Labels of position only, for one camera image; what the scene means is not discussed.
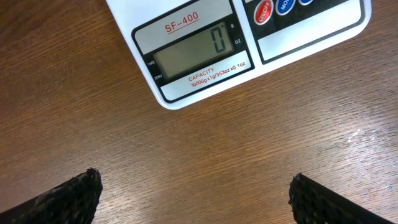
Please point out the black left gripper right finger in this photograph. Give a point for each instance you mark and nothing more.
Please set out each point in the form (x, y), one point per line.
(312, 203)

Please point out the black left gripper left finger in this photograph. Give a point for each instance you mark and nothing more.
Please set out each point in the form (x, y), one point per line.
(74, 201)

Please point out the white digital kitchen scale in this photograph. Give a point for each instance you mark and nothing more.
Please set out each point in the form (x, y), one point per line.
(190, 50)

